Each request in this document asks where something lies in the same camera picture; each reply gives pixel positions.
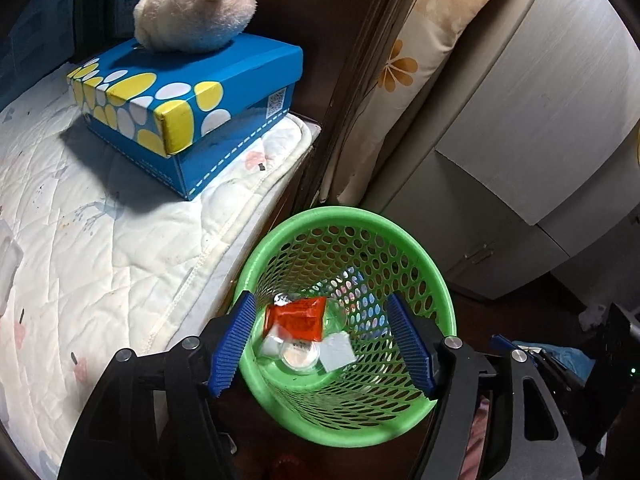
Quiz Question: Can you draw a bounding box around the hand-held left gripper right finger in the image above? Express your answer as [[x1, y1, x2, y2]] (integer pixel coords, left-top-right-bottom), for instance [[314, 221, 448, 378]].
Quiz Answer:
[[387, 292, 583, 480]]

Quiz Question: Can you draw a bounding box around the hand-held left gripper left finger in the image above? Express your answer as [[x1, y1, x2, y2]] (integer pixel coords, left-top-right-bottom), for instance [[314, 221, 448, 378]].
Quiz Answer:
[[57, 290, 258, 480]]

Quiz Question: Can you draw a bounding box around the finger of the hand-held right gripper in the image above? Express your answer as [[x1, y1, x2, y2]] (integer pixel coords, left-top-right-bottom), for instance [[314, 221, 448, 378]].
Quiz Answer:
[[490, 334, 588, 397]]

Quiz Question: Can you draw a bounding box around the white pudding cup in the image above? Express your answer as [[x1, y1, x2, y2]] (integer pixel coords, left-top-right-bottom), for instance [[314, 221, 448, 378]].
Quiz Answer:
[[260, 332, 283, 359]]

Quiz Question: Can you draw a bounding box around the clear jelly cup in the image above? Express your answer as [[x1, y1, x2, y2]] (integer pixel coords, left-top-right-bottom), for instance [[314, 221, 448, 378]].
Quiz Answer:
[[280, 340, 321, 372]]

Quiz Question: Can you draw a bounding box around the orange snack packet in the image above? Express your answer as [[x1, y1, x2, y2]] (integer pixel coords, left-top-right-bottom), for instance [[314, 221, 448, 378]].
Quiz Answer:
[[264, 296, 328, 343]]

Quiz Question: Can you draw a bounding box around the white paper piece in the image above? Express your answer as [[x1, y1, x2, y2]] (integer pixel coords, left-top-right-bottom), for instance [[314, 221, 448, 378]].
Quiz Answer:
[[319, 332, 357, 372]]

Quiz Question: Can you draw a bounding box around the green mesh wastebasket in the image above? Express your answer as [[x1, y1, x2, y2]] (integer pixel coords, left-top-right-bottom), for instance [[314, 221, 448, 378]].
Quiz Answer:
[[232, 205, 457, 448]]

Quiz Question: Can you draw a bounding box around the white quilted mat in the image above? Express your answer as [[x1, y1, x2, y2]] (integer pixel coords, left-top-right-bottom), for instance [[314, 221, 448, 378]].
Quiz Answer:
[[0, 60, 321, 480]]

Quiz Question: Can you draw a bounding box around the white cabinet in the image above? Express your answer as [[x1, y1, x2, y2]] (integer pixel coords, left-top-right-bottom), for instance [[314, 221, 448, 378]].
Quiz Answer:
[[360, 0, 640, 301]]

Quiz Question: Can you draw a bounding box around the blue spotted tissue box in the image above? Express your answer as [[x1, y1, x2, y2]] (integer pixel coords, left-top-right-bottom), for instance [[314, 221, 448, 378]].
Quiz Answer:
[[66, 32, 304, 202]]

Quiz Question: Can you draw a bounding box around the floral beige pillow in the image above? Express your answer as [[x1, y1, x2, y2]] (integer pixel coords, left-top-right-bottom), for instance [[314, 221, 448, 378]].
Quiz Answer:
[[320, 0, 523, 206]]

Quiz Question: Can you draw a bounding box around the beige plush toy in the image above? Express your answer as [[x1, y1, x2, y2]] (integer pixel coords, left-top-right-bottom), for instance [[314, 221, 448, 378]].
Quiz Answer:
[[132, 0, 258, 54]]

